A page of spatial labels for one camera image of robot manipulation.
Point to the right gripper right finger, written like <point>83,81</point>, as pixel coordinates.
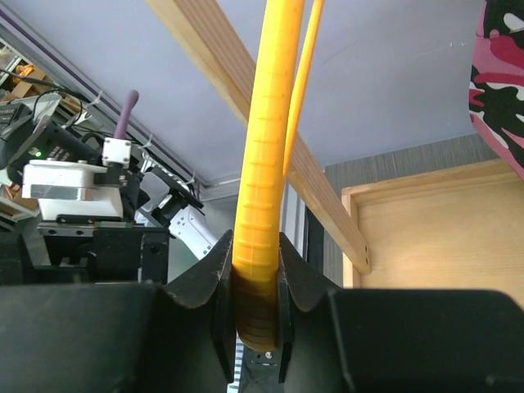
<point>394,340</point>

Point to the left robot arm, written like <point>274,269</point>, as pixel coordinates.
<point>156,200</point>

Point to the pink camouflage trousers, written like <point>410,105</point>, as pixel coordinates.
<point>495,100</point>

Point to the wooden clothes rack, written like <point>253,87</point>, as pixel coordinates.
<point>387,98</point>

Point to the orange plastic hanger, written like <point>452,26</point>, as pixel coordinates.
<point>281,76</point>

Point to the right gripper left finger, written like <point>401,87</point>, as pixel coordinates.
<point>117,337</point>

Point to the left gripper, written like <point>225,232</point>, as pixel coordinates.
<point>97,253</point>

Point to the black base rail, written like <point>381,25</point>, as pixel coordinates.
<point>260,371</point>

